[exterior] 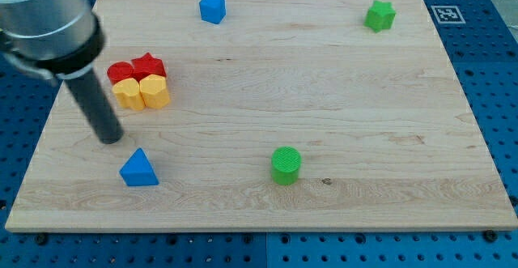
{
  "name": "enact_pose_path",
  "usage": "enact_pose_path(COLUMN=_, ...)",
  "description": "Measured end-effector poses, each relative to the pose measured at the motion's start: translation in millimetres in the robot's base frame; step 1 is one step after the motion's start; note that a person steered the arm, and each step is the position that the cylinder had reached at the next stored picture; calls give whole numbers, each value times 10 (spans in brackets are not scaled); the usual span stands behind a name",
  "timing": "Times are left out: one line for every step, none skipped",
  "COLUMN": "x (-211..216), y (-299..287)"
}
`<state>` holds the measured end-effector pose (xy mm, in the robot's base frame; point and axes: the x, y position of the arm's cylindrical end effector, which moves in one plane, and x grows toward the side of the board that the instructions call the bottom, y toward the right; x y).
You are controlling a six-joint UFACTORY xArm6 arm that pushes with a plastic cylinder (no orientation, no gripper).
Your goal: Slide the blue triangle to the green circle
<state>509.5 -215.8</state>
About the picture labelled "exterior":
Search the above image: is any blue pentagon block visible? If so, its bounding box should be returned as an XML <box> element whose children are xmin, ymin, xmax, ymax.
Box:
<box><xmin>199</xmin><ymin>0</ymin><xmax>226</xmax><ymax>24</ymax></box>

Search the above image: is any green cylinder block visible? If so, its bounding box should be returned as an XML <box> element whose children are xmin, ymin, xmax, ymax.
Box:
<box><xmin>271</xmin><ymin>146</ymin><xmax>302</xmax><ymax>185</ymax></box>

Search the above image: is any green star block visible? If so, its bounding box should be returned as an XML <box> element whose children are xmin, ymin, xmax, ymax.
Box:
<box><xmin>363</xmin><ymin>0</ymin><xmax>397</xmax><ymax>32</ymax></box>

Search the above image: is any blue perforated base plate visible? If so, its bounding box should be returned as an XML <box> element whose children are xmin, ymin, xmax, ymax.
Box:
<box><xmin>1</xmin><ymin>0</ymin><xmax>517</xmax><ymax>267</ymax></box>

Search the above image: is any red cylinder block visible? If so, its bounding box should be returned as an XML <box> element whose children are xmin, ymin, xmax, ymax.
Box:
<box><xmin>107</xmin><ymin>62</ymin><xmax>134</xmax><ymax>85</ymax></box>

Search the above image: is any yellow heart block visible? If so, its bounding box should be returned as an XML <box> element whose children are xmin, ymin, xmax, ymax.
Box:
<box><xmin>112</xmin><ymin>78</ymin><xmax>146</xmax><ymax>111</ymax></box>

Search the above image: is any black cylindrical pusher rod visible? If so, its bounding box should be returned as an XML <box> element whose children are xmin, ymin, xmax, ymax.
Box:
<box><xmin>64</xmin><ymin>66</ymin><xmax>124</xmax><ymax>144</ymax></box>

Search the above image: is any wooden board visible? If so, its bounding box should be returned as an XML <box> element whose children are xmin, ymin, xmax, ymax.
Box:
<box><xmin>5</xmin><ymin>0</ymin><xmax>517</xmax><ymax>233</ymax></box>

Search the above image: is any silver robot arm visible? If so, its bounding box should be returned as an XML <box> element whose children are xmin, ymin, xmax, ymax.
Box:
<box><xmin>1</xmin><ymin>0</ymin><xmax>104</xmax><ymax>85</ymax></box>

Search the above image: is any white fiducial marker tag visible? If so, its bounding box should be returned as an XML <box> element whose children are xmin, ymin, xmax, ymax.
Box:
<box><xmin>431</xmin><ymin>5</ymin><xmax>465</xmax><ymax>24</ymax></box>

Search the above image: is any yellow hexagon block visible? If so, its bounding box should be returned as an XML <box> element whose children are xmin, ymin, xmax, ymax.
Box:
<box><xmin>139</xmin><ymin>74</ymin><xmax>171</xmax><ymax>109</ymax></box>

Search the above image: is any red star block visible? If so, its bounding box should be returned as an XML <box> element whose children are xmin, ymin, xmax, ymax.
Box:
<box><xmin>131</xmin><ymin>53</ymin><xmax>167</xmax><ymax>82</ymax></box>

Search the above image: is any blue triangle block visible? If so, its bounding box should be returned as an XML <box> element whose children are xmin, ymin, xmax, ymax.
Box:
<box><xmin>119</xmin><ymin>148</ymin><xmax>159</xmax><ymax>186</ymax></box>

